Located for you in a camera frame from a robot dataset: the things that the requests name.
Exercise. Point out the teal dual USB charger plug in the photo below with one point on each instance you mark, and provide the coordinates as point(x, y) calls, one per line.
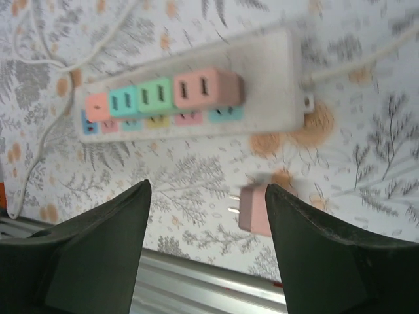
point(122, 101)

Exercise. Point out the white multi-socket power strip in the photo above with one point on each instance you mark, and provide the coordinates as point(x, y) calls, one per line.
point(262, 65)

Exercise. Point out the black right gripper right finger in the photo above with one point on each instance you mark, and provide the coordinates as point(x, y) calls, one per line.
point(327, 271)

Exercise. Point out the orange plastic object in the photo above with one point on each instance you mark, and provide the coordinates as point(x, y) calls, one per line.
point(2, 196)

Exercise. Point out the floral white tablecloth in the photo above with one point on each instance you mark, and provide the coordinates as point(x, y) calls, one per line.
point(360, 196)

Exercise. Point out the green dual USB charger plug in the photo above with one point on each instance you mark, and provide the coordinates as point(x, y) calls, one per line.
point(154, 95)

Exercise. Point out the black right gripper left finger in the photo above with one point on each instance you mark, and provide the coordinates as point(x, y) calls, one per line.
point(82, 261)

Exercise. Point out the pink dual USB charger plug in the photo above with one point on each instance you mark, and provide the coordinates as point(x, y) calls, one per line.
point(203, 88)
point(252, 209)

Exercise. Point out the aluminium table edge rail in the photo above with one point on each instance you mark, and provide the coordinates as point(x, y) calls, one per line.
point(196, 281)

